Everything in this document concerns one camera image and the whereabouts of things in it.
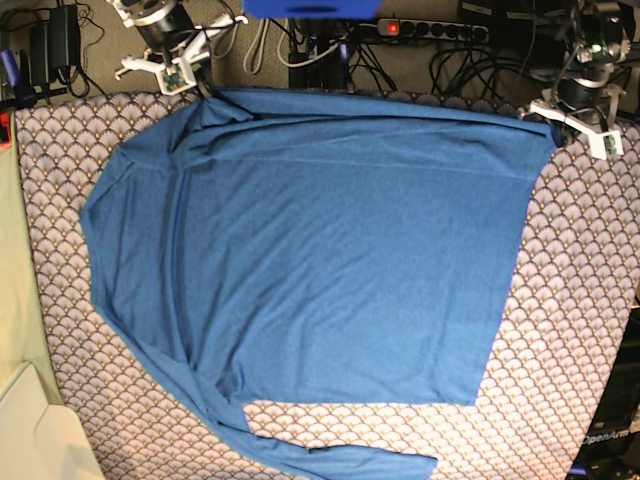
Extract white power strip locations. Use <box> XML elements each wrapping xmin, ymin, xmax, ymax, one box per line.
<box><xmin>376</xmin><ymin>18</ymin><xmax>490</xmax><ymax>44</ymax></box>

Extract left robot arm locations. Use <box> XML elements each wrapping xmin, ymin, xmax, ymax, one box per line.
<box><xmin>519</xmin><ymin>1</ymin><xmax>639</xmax><ymax>160</ymax></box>

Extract blue long-sleeve T-shirt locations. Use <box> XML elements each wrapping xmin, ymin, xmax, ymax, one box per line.
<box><xmin>80</xmin><ymin>89</ymin><xmax>555</xmax><ymax>479</ymax></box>

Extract grey looped cable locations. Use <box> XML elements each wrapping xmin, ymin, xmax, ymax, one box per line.
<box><xmin>213</xmin><ymin>14</ymin><xmax>271</xmax><ymax>76</ymax></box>

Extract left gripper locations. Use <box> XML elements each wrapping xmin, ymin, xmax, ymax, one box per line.
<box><xmin>519</xmin><ymin>63</ymin><xmax>625</xmax><ymax>160</ymax></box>

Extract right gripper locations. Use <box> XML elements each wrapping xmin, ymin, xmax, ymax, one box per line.
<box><xmin>110</xmin><ymin>0</ymin><xmax>248</xmax><ymax>98</ymax></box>

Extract black power adapter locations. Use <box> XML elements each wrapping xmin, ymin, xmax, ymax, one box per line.
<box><xmin>29</xmin><ymin>4</ymin><xmax>81</xmax><ymax>87</ymax></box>

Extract blue box at top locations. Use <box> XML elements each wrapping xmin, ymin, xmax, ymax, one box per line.
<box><xmin>244</xmin><ymin>0</ymin><xmax>381</xmax><ymax>19</ymax></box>

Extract white plastic bin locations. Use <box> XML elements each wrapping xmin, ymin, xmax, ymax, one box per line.
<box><xmin>1</xmin><ymin>362</ymin><xmax>104</xmax><ymax>479</ymax></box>

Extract fan-patterned table cloth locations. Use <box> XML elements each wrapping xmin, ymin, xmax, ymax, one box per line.
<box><xmin>14</xmin><ymin>93</ymin><xmax>639</xmax><ymax>479</ymax></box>

